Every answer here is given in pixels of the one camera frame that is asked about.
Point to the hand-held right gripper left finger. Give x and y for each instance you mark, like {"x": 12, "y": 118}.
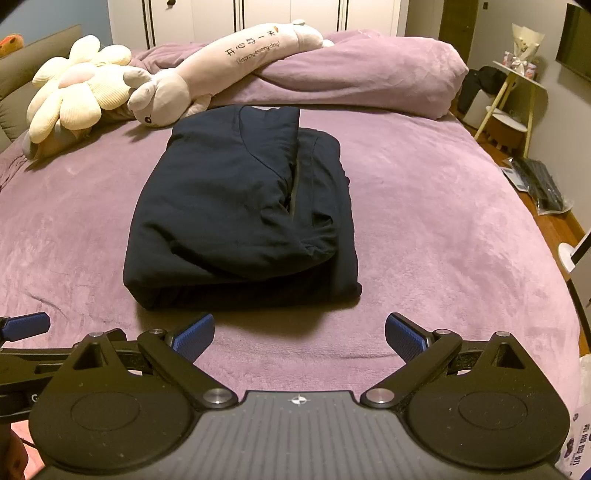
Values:
{"x": 194, "y": 337}

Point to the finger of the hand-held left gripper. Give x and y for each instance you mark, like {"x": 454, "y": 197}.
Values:
{"x": 25, "y": 325}

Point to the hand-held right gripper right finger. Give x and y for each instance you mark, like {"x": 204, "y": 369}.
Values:
{"x": 406, "y": 337}

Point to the navy zip jacket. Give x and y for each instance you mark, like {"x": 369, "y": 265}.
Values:
{"x": 217, "y": 203}

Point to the purple bed blanket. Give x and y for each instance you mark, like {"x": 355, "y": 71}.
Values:
{"x": 438, "y": 230}

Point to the printed paper bag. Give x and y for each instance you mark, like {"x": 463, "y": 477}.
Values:
{"x": 577, "y": 438}

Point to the black packaged bag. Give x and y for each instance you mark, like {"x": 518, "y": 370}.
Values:
{"x": 540, "y": 184}

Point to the brown round stool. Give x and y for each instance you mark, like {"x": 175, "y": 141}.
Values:
{"x": 505, "y": 131}

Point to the cream flower plush pillow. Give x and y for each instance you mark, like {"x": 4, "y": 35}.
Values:
{"x": 74, "y": 87}

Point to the black clothing heap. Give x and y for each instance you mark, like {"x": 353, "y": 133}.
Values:
{"x": 480, "y": 87}

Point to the purple rolled duvet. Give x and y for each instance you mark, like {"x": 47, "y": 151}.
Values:
{"x": 369, "y": 74}

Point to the long pale plush toy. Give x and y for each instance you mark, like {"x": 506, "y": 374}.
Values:
{"x": 221, "y": 60}

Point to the yellow side table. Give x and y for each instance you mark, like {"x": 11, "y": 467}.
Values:
{"x": 521, "y": 83}

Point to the orange plush toy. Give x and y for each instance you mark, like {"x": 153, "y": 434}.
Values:
{"x": 9, "y": 45}

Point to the pink table ornaments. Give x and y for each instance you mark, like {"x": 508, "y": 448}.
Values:
{"x": 519, "y": 64}

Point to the wrapped bouquet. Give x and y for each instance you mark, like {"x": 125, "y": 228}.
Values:
{"x": 524, "y": 41}

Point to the white wardrobe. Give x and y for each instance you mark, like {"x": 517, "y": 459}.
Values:
{"x": 263, "y": 18}

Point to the wall television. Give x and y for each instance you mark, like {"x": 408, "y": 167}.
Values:
{"x": 577, "y": 41}

